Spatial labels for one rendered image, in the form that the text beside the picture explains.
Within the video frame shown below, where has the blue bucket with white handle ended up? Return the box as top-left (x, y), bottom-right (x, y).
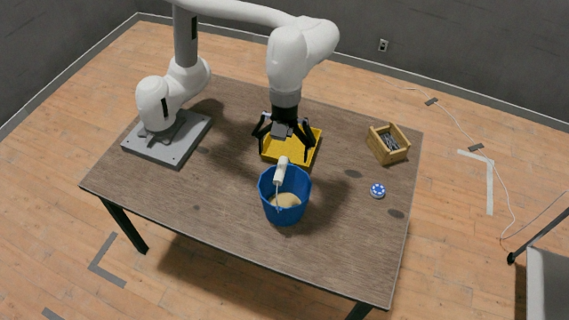
top-left (257, 156), bottom-right (312, 227)

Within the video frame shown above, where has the yellow shallow tray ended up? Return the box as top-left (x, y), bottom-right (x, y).
top-left (258, 127), bottom-right (322, 171)

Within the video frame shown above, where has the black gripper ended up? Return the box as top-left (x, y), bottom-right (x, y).
top-left (251, 104), bottom-right (317, 163)

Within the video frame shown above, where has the wooden crate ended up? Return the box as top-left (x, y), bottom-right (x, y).
top-left (365, 121), bottom-right (412, 166)

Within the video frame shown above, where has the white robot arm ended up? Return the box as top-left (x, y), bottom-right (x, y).
top-left (135, 0), bottom-right (340, 146)

